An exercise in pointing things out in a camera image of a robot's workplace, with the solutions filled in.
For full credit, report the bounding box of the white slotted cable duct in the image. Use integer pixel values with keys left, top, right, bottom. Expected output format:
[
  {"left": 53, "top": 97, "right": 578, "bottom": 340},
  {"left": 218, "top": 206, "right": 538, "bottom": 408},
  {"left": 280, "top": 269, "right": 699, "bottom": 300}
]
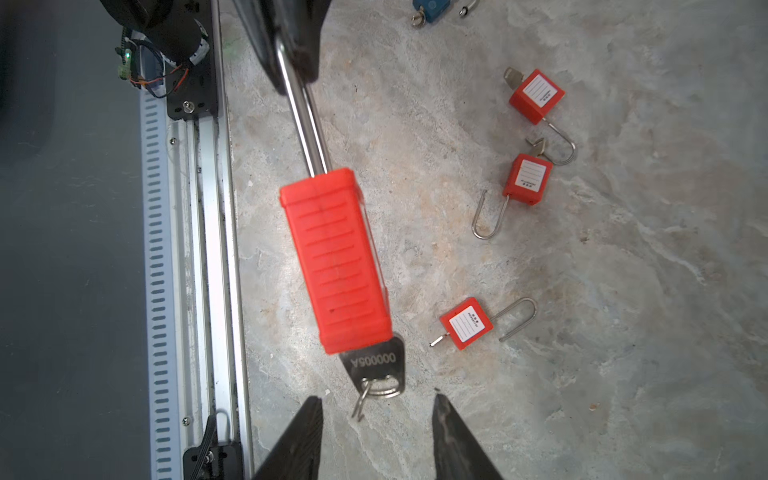
[{"left": 139, "top": 91, "right": 183, "bottom": 479}]

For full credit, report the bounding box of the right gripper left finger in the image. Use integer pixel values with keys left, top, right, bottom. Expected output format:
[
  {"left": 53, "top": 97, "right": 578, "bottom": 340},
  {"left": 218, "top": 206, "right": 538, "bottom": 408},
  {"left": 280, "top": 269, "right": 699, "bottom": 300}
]
[{"left": 252, "top": 396, "right": 324, "bottom": 480}]

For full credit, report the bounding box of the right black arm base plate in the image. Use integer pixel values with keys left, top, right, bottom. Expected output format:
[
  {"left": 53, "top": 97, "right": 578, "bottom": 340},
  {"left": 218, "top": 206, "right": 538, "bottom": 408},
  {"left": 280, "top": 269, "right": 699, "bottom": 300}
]
[{"left": 182, "top": 414, "right": 245, "bottom": 480}]

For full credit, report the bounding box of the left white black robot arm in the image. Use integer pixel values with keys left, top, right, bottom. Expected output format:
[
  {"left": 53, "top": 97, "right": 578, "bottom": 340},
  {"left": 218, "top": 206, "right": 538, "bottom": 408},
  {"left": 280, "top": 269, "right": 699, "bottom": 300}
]
[{"left": 102, "top": 0, "right": 331, "bottom": 95}]

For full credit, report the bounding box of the red padlock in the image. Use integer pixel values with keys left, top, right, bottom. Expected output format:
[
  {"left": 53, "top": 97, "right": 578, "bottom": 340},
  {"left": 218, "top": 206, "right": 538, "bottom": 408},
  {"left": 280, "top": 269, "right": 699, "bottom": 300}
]
[
  {"left": 429, "top": 297, "right": 538, "bottom": 351},
  {"left": 503, "top": 67, "right": 578, "bottom": 166},
  {"left": 471, "top": 138, "right": 554, "bottom": 240},
  {"left": 275, "top": 40, "right": 393, "bottom": 355}
]

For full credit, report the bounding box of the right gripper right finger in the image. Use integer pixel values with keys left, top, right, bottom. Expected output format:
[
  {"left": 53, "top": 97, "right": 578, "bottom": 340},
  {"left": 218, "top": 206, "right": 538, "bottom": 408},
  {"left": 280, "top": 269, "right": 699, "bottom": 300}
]
[{"left": 432, "top": 393, "right": 503, "bottom": 480}]

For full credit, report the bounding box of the silver key with ring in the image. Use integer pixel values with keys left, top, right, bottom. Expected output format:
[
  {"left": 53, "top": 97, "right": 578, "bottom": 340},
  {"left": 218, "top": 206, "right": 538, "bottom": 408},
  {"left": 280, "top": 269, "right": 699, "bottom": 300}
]
[{"left": 339, "top": 333, "right": 406, "bottom": 422}]

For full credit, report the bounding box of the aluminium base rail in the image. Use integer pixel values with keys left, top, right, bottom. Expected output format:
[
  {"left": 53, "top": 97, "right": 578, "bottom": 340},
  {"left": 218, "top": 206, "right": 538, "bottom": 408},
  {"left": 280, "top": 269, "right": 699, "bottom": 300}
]
[{"left": 166, "top": 1, "right": 255, "bottom": 479}]

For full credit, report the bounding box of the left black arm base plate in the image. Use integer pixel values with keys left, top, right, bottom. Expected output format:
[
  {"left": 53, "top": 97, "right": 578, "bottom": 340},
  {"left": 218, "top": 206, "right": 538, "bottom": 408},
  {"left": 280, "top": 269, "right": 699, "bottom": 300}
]
[{"left": 166, "top": 1, "right": 219, "bottom": 120}]

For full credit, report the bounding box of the blue padlock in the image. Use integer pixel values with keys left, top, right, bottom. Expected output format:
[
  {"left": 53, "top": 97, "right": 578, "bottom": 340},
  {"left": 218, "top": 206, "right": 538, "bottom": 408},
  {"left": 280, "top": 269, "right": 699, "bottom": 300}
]
[{"left": 410, "top": 0, "right": 479, "bottom": 28}]

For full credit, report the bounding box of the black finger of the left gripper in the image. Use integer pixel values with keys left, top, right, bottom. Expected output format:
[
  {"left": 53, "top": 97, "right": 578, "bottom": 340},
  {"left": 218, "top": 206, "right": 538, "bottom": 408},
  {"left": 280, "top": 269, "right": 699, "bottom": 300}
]
[{"left": 234, "top": 0, "right": 331, "bottom": 96}]

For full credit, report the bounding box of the left green circuit board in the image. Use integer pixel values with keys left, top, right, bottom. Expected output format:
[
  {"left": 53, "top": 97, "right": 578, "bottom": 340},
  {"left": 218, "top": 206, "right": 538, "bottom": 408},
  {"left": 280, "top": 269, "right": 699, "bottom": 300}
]
[{"left": 116, "top": 26, "right": 193, "bottom": 100}]

